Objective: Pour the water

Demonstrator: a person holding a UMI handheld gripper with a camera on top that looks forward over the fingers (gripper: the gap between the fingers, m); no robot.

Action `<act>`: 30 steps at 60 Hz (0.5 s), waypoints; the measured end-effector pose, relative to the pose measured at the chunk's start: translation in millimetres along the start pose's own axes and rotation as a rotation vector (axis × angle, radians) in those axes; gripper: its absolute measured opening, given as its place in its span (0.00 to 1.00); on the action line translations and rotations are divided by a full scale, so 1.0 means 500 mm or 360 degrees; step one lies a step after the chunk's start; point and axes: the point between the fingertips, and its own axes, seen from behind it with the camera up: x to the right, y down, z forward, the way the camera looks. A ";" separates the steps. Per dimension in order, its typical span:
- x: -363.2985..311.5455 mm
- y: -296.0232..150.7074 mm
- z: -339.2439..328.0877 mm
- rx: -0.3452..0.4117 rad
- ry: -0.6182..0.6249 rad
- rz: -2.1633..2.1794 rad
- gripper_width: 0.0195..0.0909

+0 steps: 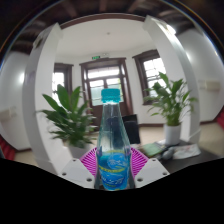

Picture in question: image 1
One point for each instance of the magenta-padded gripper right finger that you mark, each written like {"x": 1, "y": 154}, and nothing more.
{"x": 138, "y": 161}

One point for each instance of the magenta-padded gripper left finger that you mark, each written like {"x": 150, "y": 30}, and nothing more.
{"x": 88, "y": 163}

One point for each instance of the clear blue-capped drink bottle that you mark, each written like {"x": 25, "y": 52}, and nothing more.
{"x": 113, "y": 156}

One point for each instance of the grey round object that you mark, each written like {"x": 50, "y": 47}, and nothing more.
{"x": 168, "y": 153}

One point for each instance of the black chair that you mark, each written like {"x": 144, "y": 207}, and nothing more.
{"x": 131, "y": 130}

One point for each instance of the potted plant in white pot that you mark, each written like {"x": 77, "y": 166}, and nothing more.
{"x": 70, "y": 120}
{"x": 170, "y": 103}

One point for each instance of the brown wooden double door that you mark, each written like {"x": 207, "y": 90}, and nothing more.
{"x": 126, "y": 100}

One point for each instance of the red carpeted staircase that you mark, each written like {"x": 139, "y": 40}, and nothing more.
{"x": 6, "y": 148}
{"x": 220, "y": 120}

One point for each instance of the brown-framed window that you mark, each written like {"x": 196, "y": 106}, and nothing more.
{"x": 60, "y": 83}
{"x": 151, "y": 70}

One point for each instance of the green exit sign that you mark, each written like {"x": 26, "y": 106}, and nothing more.
{"x": 96, "y": 57}

